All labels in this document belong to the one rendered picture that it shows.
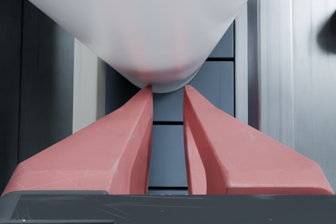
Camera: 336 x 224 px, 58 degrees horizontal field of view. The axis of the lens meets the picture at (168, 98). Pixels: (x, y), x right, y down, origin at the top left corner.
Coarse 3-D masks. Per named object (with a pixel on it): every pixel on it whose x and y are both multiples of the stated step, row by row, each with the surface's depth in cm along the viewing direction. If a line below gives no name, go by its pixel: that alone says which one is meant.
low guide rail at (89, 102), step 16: (80, 48) 15; (80, 64) 15; (96, 64) 15; (80, 80) 15; (96, 80) 15; (80, 96) 15; (96, 96) 15; (80, 112) 15; (96, 112) 15; (80, 128) 14
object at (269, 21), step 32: (256, 0) 10; (288, 0) 10; (256, 32) 10; (288, 32) 10; (256, 64) 10; (288, 64) 10; (256, 96) 10; (288, 96) 10; (256, 128) 10; (288, 128) 10
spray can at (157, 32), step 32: (32, 0) 4; (64, 0) 3; (96, 0) 3; (128, 0) 3; (160, 0) 3; (192, 0) 3; (224, 0) 4; (96, 32) 5; (128, 32) 4; (160, 32) 4; (192, 32) 5; (224, 32) 8; (128, 64) 8; (160, 64) 7; (192, 64) 9
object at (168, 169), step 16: (224, 48) 18; (208, 64) 18; (224, 64) 18; (112, 80) 18; (192, 80) 18; (208, 80) 18; (224, 80) 18; (112, 96) 18; (128, 96) 18; (160, 96) 18; (176, 96) 18; (208, 96) 18; (224, 96) 18; (160, 112) 18; (176, 112) 18; (160, 128) 18; (176, 128) 18; (160, 144) 18; (176, 144) 18; (160, 160) 18; (176, 160) 18; (160, 176) 18; (176, 176) 18; (160, 192) 18; (176, 192) 18
